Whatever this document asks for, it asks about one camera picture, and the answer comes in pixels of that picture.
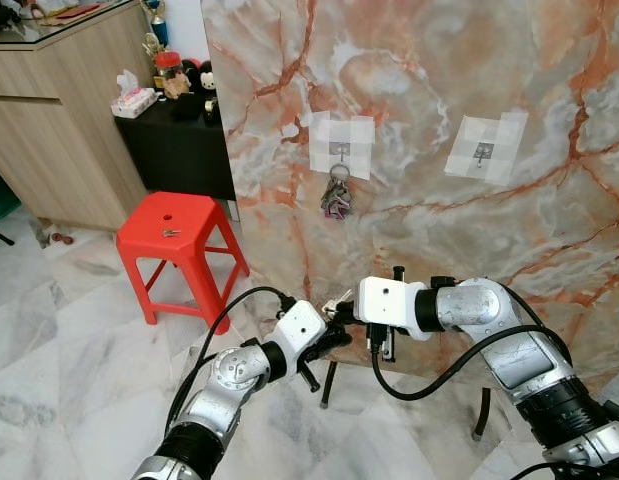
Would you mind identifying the green bin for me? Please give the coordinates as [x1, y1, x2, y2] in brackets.
[0, 165, 20, 221]

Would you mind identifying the pink white tissue pack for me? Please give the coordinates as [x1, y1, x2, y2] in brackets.
[110, 70, 158, 119]

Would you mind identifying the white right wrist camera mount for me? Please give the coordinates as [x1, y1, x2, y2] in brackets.
[355, 277, 422, 341]

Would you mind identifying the red-lidded snack jar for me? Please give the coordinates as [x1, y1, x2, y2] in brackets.
[154, 50, 187, 101]

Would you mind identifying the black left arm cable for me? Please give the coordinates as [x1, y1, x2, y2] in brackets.
[164, 286, 300, 461]

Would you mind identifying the white taped metal hook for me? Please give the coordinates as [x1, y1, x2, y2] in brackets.
[308, 110, 377, 182]
[445, 110, 530, 187]

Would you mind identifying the red plastic stool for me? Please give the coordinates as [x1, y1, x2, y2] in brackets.
[116, 191, 250, 327]

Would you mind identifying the silver key set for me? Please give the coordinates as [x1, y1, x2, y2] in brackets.
[319, 290, 355, 319]

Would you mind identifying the black TV console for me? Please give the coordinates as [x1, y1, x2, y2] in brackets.
[114, 95, 237, 201]

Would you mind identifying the black mouse-ear figurine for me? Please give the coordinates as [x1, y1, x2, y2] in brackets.
[184, 60, 215, 121]

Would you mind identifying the marble pattern board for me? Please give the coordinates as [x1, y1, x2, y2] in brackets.
[199, 0, 619, 401]

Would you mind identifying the key bunch with purple fob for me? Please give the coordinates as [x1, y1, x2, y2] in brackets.
[320, 162, 355, 221]

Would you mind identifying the light wooden cabinet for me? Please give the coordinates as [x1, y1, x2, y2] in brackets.
[0, 5, 155, 233]

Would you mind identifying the red flat book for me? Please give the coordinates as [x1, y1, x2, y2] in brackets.
[44, 3, 108, 23]

